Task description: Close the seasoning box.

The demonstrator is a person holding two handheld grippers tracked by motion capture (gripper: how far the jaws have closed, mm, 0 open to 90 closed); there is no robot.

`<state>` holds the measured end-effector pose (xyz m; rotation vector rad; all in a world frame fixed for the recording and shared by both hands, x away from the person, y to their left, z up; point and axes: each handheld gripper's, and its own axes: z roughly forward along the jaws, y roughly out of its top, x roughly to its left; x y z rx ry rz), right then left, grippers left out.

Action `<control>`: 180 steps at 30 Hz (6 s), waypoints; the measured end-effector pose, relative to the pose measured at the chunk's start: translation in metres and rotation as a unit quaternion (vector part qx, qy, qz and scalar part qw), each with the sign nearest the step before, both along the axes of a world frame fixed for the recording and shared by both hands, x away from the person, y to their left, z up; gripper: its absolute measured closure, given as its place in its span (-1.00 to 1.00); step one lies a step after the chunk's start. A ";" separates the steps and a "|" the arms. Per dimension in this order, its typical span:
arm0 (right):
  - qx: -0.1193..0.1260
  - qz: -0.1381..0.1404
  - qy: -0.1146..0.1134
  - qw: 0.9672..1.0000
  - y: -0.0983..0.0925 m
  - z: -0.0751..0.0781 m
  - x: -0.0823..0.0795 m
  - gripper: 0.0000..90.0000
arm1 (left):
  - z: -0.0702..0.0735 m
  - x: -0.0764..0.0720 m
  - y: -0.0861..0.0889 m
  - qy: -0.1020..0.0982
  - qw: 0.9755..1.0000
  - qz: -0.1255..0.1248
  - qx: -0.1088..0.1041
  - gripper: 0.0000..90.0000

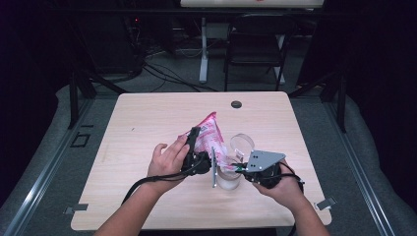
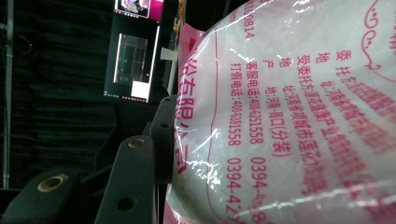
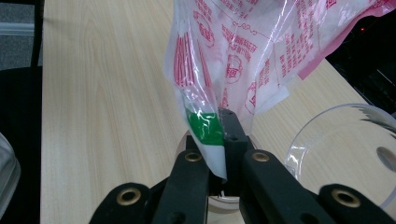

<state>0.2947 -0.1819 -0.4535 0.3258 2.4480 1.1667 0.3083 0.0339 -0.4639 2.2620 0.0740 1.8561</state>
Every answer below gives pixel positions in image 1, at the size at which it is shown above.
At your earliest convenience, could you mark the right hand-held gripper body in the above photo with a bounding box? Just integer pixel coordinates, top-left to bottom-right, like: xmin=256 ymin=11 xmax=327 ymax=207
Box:
xmin=243 ymin=149 xmax=287 ymax=190

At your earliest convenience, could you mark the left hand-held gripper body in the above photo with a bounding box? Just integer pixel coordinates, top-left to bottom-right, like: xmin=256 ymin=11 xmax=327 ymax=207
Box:
xmin=180 ymin=146 xmax=218 ymax=189

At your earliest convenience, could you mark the clear glass jar with lid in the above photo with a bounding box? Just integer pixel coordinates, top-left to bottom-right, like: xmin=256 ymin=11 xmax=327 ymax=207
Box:
xmin=215 ymin=133 xmax=256 ymax=192

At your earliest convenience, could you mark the pink printed plastic bag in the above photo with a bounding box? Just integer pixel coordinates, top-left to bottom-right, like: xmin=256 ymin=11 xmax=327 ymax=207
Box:
xmin=178 ymin=111 xmax=237 ymax=171

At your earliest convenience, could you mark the person's left hand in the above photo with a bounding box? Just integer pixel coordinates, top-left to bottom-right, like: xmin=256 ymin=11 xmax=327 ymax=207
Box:
xmin=147 ymin=133 xmax=191 ymax=195

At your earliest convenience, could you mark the person's right hand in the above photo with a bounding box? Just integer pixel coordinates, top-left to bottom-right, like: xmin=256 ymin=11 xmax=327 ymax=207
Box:
xmin=253 ymin=160 xmax=305 ymax=210

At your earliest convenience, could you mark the grey tape strip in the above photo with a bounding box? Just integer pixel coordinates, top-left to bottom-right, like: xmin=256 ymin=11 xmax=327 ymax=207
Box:
xmin=314 ymin=196 xmax=338 ymax=211
xmin=63 ymin=203 xmax=89 ymax=215

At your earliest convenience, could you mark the black metal stand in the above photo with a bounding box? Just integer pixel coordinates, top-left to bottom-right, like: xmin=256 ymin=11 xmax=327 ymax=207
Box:
xmin=67 ymin=70 xmax=130 ymax=130
xmin=288 ymin=70 xmax=348 ymax=134

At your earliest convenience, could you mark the black folding chair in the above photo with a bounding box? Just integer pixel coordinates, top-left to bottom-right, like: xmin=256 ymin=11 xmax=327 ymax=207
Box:
xmin=224 ymin=13 xmax=298 ymax=92

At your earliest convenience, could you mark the dark equipment cabinet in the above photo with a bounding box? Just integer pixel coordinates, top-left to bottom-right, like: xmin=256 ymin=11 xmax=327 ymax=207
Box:
xmin=80 ymin=14 xmax=144 ymax=76

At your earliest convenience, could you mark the white-legged wooden desk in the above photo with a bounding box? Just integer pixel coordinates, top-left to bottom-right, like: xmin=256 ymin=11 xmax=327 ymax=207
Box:
xmin=180 ymin=0 xmax=325 ymax=86

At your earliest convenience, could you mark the black curtain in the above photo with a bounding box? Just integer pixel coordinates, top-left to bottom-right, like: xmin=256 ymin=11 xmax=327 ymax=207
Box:
xmin=296 ymin=0 xmax=417 ymax=210
xmin=0 ymin=0 xmax=72 ymax=201

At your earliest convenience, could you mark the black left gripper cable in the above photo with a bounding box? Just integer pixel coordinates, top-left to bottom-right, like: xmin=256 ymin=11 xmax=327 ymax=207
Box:
xmin=121 ymin=163 xmax=210 ymax=207

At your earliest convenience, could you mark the black floor cable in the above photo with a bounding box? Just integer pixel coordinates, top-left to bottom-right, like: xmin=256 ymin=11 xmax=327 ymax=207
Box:
xmin=144 ymin=67 xmax=201 ymax=93
xmin=143 ymin=62 xmax=220 ymax=93

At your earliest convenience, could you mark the metal floor rail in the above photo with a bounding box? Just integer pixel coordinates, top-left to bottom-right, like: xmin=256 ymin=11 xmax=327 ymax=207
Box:
xmin=323 ymin=97 xmax=396 ymax=236
xmin=2 ymin=97 xmax=95 ymax=236

